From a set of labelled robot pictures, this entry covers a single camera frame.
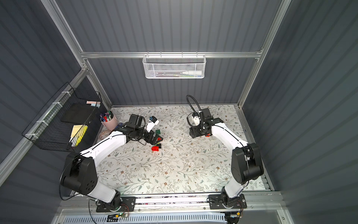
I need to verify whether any black cable loop right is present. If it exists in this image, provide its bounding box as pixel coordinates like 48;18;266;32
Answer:
186;95;202;128

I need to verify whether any yellow sticky note pad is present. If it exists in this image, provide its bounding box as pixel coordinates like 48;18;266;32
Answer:
69;125;88;147

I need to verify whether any black wire wall basket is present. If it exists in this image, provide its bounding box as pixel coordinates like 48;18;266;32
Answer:
22;82;104;153

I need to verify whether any aluminium rail front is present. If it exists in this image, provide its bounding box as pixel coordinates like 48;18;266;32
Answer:
56;191;287;215

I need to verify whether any white marker in basket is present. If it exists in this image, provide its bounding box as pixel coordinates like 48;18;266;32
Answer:
182;71;202;77

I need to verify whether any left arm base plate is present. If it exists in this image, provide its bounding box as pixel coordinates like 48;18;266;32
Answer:
96;197;136;213

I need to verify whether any black notebook in basket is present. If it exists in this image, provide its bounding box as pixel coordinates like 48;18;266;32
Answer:
60;104;95;125

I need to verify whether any round tape roll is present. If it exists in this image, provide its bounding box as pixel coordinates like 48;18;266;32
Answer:
98;130;111;140

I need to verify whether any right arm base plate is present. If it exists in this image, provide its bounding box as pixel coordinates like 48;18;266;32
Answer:
207;194;247;210

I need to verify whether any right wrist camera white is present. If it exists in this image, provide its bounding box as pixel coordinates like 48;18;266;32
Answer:
189;113;200;127

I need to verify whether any white wire mesh basket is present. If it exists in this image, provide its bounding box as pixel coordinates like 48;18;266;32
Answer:
142;55;207;79

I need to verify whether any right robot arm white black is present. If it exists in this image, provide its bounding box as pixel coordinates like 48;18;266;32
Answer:
186;108;264;208

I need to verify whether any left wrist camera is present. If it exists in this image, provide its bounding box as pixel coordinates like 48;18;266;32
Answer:
145;116;159;132

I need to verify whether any pink pen cup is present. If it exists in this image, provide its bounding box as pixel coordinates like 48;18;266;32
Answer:
101;116;118;131

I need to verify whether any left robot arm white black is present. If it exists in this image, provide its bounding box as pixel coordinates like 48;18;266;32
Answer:
60;114;163;211

